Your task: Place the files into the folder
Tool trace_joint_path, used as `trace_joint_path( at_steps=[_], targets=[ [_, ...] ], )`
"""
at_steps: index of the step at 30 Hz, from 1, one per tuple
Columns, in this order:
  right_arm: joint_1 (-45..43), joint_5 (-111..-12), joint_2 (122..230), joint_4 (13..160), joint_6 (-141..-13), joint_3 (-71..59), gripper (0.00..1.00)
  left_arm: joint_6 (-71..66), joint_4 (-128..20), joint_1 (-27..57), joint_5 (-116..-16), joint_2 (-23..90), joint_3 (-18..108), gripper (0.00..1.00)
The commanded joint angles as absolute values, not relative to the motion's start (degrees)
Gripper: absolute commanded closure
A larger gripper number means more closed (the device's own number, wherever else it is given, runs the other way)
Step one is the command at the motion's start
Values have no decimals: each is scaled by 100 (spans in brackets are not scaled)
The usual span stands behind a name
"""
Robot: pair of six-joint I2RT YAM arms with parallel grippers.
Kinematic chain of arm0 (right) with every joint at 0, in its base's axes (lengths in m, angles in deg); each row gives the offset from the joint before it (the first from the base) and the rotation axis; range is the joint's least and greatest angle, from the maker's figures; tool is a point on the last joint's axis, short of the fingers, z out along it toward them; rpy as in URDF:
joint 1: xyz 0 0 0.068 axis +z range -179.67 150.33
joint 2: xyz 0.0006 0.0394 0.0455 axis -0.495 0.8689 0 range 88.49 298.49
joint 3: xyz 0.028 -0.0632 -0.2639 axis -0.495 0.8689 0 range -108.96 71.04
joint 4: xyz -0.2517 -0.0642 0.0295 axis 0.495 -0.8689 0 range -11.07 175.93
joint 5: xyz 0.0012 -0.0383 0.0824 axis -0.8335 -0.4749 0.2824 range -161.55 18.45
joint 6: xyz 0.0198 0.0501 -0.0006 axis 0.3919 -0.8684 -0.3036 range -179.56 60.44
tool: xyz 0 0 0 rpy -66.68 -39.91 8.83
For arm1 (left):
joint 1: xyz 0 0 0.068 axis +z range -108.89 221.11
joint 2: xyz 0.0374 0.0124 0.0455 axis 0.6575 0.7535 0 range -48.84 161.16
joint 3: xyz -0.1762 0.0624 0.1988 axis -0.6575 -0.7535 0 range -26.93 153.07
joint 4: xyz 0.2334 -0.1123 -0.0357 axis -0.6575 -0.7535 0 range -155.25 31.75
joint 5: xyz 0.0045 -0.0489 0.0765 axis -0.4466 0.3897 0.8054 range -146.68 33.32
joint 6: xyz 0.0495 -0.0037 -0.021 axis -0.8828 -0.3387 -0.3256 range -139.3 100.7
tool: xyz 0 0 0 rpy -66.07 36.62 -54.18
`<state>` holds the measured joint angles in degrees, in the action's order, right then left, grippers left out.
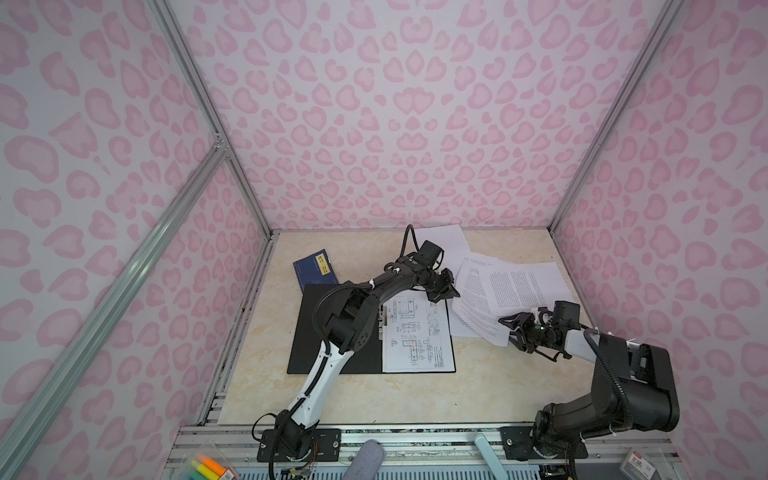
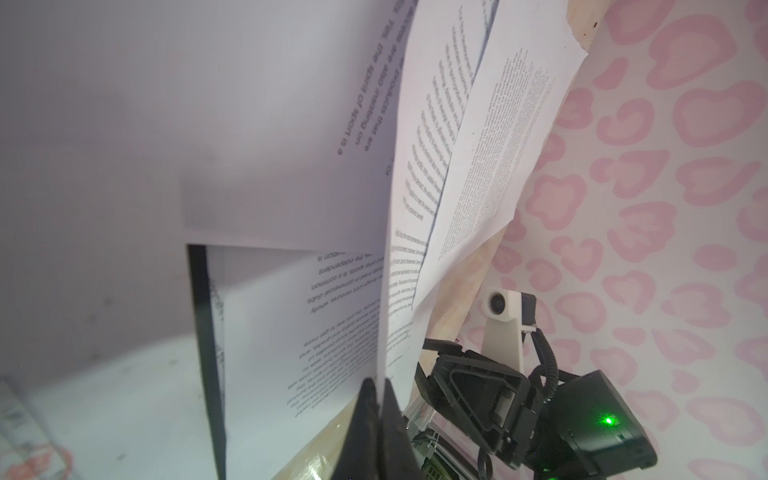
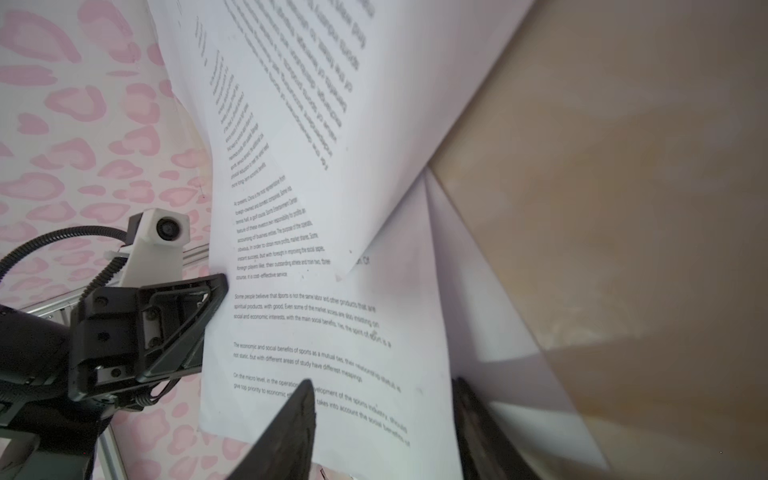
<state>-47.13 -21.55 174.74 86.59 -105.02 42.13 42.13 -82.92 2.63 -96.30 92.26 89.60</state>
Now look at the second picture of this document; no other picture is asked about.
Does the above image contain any red folder black inside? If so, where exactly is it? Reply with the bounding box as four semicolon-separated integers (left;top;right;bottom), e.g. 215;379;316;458
186;244;227;480

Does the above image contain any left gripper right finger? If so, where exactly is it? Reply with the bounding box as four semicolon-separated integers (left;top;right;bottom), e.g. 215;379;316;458
379;379;423;480

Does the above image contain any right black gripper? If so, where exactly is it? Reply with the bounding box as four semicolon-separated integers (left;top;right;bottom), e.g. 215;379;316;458
415;338;555;469

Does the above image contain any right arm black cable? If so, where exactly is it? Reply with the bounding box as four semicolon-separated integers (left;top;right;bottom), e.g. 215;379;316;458
527;326;562;409

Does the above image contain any large text sheet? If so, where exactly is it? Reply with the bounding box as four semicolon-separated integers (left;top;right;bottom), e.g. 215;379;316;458
182;1;417;253

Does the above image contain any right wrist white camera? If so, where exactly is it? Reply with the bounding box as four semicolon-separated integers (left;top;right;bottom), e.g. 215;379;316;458
479;287;537;373

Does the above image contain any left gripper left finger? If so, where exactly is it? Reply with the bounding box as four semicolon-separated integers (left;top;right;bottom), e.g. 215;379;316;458
331;378;379;480

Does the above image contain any text paper sheet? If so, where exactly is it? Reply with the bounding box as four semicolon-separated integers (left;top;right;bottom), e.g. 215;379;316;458
377;1;498;390

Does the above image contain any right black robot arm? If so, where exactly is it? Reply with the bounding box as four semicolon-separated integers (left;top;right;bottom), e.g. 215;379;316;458
415;331;658;479

